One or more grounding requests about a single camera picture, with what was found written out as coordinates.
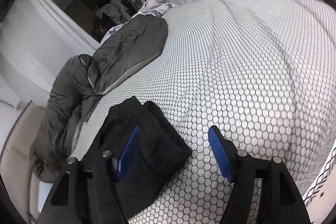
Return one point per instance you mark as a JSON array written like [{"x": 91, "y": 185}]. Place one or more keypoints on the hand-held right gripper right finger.
[{"x": 219, "y": 155}]

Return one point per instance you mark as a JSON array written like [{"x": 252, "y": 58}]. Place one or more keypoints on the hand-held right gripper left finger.
[{"x": 128, "y": 153}]

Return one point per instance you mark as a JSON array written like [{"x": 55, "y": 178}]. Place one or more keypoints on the black pants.
[{"x": 157, "y": 140}]

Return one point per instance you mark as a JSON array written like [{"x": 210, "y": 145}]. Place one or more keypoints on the bed with hexagon-patterned sheet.
[{"x": 236, "y": 69}]

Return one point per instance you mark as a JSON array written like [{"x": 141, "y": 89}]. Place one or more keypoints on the beige padded headboard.
[{"x": 18, "y": 150}]

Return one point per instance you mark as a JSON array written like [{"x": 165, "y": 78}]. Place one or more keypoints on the grey clothes on chair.
[{"x": 113, "y": 8}]

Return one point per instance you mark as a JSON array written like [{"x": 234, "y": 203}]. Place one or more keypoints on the white crumpled bedsheet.
[{"x": 157, "y": 2}]

